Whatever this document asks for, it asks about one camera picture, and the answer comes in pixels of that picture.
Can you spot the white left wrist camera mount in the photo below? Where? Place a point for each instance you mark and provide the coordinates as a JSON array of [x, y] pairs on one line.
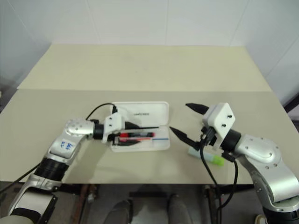
[[113, 123]]

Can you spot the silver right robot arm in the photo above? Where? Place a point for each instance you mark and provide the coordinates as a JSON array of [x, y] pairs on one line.
[[261, 154]]

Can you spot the white shoe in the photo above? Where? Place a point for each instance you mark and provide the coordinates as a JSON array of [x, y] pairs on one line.
[[260, 219]]

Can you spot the dark grey rounded shape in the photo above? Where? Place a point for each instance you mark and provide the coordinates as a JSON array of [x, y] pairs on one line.
[[121, 211], [178, 208]]

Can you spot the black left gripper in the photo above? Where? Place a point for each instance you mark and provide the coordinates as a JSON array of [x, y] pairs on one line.
[[127, 125]]

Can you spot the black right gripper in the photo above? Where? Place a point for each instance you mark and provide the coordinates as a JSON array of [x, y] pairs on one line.
[[208, 137]]

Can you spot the black metal table frame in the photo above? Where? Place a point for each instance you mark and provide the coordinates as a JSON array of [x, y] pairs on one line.
[[149, 194]]

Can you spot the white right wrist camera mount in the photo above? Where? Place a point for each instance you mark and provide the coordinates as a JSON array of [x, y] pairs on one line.
[[219, 120]]

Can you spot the red marker with black barrel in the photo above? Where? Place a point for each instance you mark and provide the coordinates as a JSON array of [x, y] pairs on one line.
[[137, 135]]

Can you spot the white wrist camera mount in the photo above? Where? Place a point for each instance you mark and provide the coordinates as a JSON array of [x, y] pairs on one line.
[[113, 123], [219, 120]]

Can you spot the white plastic pencil case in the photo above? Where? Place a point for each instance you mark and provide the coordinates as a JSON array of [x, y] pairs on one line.
[[142, 126]]

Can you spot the green marker with pale barrel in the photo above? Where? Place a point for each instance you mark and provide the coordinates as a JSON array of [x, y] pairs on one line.
[[210, 158]]

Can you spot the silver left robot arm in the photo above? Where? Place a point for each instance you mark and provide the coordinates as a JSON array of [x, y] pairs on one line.
[[74, 130]]

